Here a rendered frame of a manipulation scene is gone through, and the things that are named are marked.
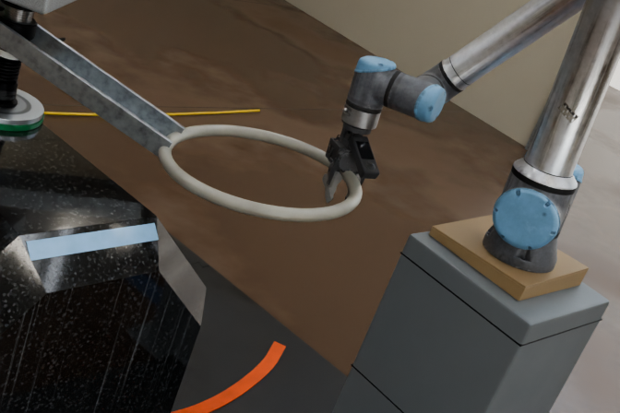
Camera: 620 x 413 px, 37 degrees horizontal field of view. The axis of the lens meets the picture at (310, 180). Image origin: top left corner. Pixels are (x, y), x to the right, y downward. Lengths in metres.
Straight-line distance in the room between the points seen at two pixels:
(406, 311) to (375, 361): 0.18
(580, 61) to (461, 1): 5.17
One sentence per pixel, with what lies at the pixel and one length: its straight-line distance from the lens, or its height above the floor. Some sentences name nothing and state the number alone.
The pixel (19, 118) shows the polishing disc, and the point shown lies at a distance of 2.25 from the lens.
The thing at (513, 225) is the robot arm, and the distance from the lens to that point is 2.10.
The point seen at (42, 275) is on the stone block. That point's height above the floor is 0.77.
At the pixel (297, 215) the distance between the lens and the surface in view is 1.96.
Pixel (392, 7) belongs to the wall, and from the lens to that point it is 7.58.
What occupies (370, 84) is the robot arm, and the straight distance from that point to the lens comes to 2.16.
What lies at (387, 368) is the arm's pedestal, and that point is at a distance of 2.46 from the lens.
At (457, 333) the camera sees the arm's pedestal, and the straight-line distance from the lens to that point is 2.29.
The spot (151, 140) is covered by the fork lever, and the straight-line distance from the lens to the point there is 2.14.
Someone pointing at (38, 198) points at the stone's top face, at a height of 0.83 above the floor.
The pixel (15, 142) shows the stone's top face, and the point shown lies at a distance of 2.19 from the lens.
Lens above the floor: 1.75
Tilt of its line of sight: 22 degrees down
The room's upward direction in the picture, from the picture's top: 21 degrees clockwise
